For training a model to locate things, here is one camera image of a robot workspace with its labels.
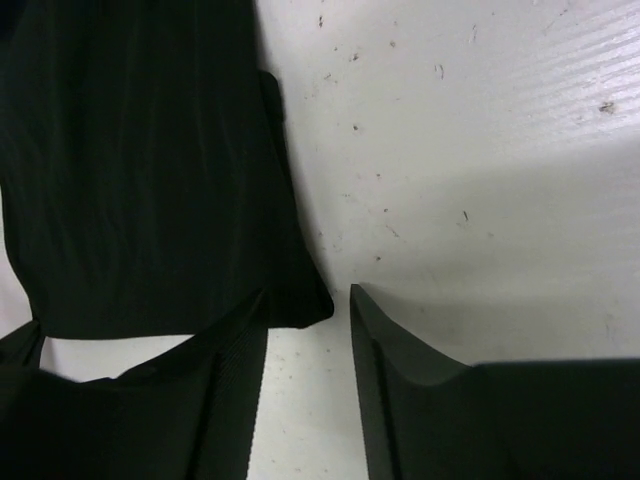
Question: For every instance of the black tank top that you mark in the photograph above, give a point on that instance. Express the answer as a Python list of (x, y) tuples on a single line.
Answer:
[(144, 175)]

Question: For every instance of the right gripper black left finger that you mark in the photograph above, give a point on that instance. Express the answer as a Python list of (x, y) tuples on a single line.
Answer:
[(188, 413)]

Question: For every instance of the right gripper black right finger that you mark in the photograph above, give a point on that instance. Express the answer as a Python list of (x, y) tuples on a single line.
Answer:
[(425, 415)]

